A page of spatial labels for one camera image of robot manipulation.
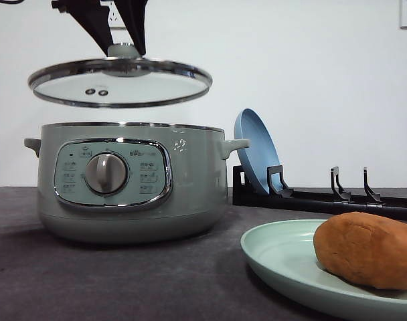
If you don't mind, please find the green plate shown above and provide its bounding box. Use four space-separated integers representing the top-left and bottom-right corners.
241 219 407 314

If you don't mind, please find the green electric steamer pot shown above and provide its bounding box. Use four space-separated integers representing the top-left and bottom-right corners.
24 122 249 243

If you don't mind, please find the blue plate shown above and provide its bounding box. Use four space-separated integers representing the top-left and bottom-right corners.
234 108 282 193

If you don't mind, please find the glass pot lid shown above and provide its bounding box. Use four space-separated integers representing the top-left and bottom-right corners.
27 43 213 108

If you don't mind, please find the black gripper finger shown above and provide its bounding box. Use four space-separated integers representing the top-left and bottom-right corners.
52 0 113 56
114 0 148 55

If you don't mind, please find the white wall socket left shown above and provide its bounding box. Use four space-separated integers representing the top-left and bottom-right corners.
100 0 131 39

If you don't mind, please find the brown potato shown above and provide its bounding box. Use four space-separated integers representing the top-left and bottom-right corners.
313 211 407 290

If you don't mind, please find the black plate rack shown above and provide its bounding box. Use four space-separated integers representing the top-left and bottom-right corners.
232 165 407 219

